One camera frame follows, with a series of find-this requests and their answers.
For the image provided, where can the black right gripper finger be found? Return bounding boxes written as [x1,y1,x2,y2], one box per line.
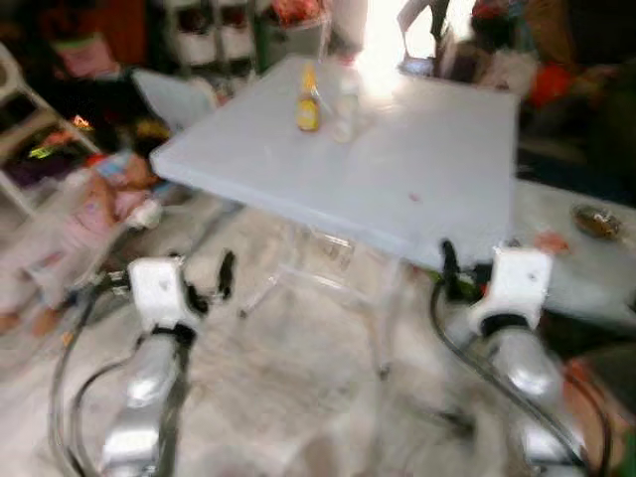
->
[440,238,464,300]

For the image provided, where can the small orange item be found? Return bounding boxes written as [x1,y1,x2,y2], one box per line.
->
[532,231,569,254]

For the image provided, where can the grey low table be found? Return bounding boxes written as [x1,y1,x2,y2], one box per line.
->
[512,179,636,329]

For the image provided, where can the white square table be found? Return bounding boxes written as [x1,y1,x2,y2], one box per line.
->
[149,55,523,379]

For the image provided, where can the child in pale pink clothes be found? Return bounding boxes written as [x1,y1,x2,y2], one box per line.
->
[0,149,168,334]

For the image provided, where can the dark round bowl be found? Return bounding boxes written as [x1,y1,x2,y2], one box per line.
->
[573,204,624,241]

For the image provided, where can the orange bottle yellow cap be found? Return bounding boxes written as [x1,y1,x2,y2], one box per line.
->
[296,63,322,133]

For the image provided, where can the adult person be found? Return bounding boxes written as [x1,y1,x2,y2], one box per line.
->
[561,343,636,477]

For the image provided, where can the clear plastic bottle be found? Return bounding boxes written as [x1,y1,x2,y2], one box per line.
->
[333,68,362,143]

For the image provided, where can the white plastic chair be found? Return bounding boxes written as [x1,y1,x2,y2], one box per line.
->
[0,45,100,215]

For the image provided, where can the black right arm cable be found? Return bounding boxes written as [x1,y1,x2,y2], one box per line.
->
[429,283,612,473]

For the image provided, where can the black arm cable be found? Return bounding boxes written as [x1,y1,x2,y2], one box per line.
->
[50,278,135,477]
[429,283,612,473]

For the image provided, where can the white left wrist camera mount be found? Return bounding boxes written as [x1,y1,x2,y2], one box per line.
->
[129,256,197,334]

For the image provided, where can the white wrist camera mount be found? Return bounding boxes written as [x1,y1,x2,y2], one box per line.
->
[467,246,555,337]
[129,256,197,334]

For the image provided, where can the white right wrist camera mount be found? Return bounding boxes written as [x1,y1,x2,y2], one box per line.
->
[467,246,555,337]

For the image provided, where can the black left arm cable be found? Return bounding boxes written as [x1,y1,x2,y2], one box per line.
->
[50,278,135,477]

